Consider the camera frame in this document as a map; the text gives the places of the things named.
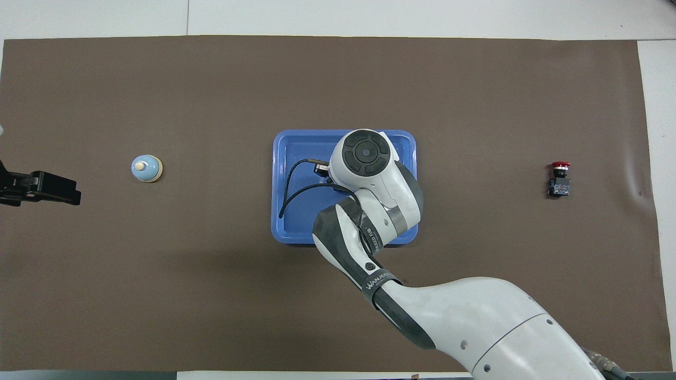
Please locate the red push button switch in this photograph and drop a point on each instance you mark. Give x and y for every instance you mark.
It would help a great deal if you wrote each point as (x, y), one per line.
(559, 182)

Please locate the light blue call bell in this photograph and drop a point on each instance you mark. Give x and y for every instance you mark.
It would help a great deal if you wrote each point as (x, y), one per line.
(146, 168)

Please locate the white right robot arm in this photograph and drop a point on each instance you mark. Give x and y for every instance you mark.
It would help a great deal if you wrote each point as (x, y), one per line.
(465, 322)

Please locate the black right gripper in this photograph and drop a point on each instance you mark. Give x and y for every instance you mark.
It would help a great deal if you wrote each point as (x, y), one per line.
(322, 169)

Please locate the brown table mat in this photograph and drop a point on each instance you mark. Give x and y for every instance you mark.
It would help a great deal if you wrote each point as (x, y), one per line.
(158, 290)

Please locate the blue plastic tray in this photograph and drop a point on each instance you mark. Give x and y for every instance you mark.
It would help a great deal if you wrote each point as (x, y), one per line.
(301, 145)

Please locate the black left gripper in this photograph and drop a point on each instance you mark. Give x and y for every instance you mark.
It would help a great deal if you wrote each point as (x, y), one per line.
(16, 187)

